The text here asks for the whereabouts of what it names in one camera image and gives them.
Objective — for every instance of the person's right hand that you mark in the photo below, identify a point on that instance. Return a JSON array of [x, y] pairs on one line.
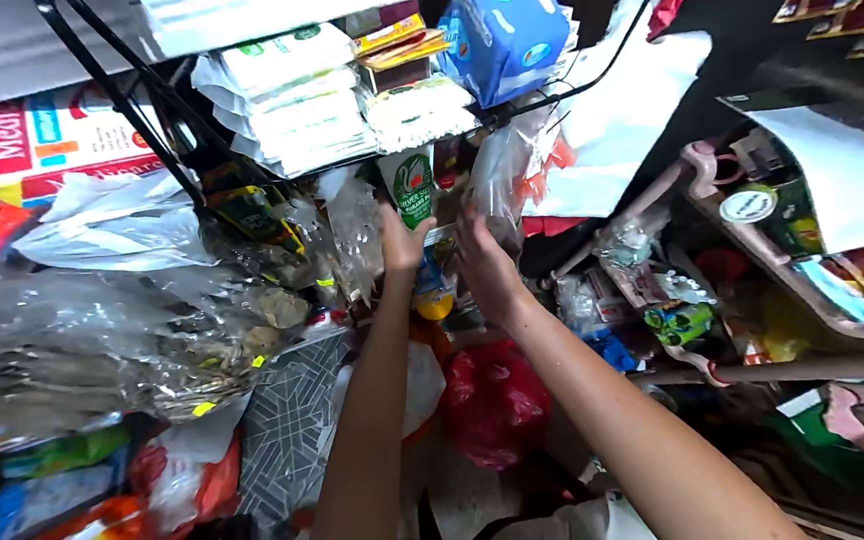
[[493, 279]]

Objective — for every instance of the person's left hand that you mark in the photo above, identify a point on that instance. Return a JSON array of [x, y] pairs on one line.
[[403, 251]]

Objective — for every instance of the person's right fingers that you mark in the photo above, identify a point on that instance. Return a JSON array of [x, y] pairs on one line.
[[471, 231]]

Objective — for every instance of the person's left thumb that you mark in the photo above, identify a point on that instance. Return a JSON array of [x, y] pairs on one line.
[[426, 227]]

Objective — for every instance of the person's left fingers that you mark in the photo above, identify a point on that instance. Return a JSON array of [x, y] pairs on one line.
[[388, 219]]

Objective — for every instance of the white green swan-print packet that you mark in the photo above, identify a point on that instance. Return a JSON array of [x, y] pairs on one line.
[[412, 187]]

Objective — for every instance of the person's right forearm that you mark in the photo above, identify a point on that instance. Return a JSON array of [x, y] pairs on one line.
[[619, 405]]

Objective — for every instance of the person's left forearm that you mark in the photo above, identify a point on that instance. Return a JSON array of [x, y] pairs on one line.
[[372, 405]]

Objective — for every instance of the crumpled clear plastic wrap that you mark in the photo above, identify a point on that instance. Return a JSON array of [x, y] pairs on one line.
[[357, 236]]

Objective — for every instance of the clear plastic bag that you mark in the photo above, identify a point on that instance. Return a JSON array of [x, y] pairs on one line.
[[499, 176]]

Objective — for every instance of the yellow round object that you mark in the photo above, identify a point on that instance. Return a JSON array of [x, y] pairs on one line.
[[434, 305]]

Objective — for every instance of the stack of white green-print packets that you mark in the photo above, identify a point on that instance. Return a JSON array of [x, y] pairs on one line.
[[421, 112]]

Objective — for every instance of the black yellow packet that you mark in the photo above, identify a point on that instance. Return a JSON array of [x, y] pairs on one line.
[[256, 216]]

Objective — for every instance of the round whitish bag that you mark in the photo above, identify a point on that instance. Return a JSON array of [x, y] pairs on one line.
[[423, 386]]

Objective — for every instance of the red plastic bag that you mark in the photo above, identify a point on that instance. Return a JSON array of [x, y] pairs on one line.
[[498, 405]]

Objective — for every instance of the stack of yellow packets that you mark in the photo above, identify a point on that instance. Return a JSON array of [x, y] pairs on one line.
[[394, 41]]

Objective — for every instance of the large white bag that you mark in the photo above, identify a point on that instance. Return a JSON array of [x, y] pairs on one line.
[[612, 120]]

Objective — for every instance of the blue plastic-wrapped package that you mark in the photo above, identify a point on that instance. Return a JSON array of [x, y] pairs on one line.
[[503, 49]]

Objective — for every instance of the blue crumpled packet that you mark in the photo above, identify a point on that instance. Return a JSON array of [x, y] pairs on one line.
[[613, 352]]

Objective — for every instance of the bright green packet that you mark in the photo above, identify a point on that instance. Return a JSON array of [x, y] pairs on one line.
[[679, 322]]

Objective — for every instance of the white panel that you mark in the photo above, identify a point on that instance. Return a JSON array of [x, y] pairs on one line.
[[237, 19]]

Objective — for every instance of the crumpled white plastic bag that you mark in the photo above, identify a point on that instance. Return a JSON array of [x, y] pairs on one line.
[[124, 225]]

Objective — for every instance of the pink metal rack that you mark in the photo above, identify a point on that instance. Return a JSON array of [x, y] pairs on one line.
[[747, 232]]

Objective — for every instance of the green can with white lid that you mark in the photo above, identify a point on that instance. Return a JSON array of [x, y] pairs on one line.
[[751, 205]]

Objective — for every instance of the red cloth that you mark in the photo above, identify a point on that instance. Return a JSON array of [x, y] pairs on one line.
[[663, 16]]

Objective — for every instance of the orange-red plastic bag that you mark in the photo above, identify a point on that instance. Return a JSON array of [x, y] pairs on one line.
[[218, 476]]

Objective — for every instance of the person's body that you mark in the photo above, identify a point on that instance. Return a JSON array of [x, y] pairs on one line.
[[574, 521]]

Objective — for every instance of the pile of clear plastic packets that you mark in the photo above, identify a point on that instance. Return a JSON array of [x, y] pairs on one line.
[[102, 337]]

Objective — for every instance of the red white printed carton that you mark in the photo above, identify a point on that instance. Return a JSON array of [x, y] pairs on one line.
[[64, 135]]

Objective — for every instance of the large white sheet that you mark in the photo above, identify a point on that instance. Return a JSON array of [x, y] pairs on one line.
[[837, 172]]

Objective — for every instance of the light blue packet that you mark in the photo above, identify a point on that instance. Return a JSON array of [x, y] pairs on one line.
[[841, 289]]

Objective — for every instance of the green plastic packet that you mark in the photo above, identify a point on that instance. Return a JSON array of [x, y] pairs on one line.
[[76, 451]]

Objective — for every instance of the orange plastic packet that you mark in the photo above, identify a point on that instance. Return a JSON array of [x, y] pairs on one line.
[[113, 519]]

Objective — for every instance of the green white pink pack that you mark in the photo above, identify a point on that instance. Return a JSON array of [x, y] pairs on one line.
[[844, 420]]

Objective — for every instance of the blue grey plastic packet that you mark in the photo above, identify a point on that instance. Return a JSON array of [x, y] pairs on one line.
[[49, 495]]

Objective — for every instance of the bunch of hanging maroon packets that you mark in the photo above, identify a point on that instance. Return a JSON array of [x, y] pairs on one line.
[[863, 26]]

